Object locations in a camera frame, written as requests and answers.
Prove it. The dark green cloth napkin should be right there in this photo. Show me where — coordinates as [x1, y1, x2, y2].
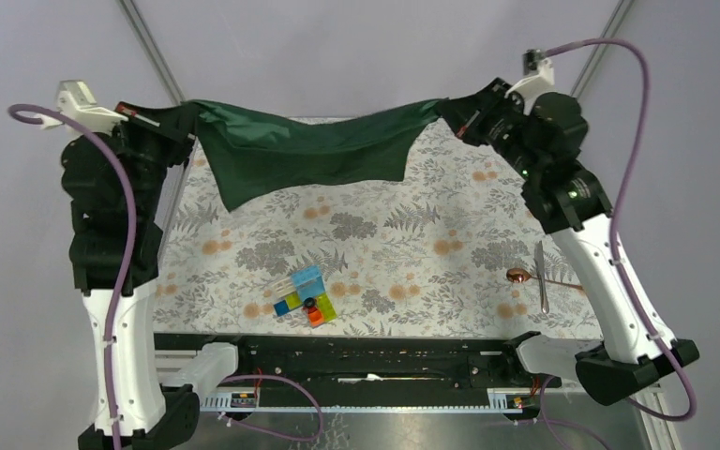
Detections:
[195, 99, 440, 211]

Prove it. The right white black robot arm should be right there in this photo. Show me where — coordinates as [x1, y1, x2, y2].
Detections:
[437, 79, 699, 405]

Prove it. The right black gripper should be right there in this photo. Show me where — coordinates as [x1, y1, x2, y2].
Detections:
[434, 78, 541, 180]

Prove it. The silver table knife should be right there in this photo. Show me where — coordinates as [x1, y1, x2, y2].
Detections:
[534, 241, 550, 315]

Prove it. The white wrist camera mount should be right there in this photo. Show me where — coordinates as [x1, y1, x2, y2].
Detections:
[505, 49, 555, 100]
[56, 80, 128, 134]

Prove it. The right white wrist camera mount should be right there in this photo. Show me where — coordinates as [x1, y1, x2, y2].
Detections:
[505, 49, 555, 100]

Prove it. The colourful toy brick assembly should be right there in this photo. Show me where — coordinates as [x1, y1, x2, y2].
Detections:
[269, 265, 338, 328]

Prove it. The floral patterned table mat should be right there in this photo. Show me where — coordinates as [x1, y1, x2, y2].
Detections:
[154, 122, 600, 339]

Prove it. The right aluminium frame post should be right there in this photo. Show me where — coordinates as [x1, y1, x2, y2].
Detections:
[569, 0, 637, 98]

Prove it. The left aluminium frame post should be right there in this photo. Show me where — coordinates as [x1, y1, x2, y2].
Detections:
[116, 0, 187, 104]

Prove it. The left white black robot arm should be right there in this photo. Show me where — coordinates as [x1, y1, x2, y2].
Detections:
[61, 103, 254, 449]

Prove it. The aluminium frame post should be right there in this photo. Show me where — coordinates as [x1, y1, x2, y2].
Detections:
[116, 0, 187, 104]
[569, 0, 637, 98]

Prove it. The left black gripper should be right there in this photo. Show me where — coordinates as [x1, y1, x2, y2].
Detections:
[111, 97, 202, 213]

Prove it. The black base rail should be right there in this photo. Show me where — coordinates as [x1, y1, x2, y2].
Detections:
[155, 333, 562, 410]

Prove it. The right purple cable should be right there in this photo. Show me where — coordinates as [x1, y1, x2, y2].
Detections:
[543, 37, 699, 424]

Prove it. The copper spoon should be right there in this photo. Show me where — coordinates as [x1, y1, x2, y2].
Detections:
[505, 267, 584, 292]

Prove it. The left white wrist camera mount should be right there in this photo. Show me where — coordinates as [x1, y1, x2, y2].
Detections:
[56, 80, 128, 134]

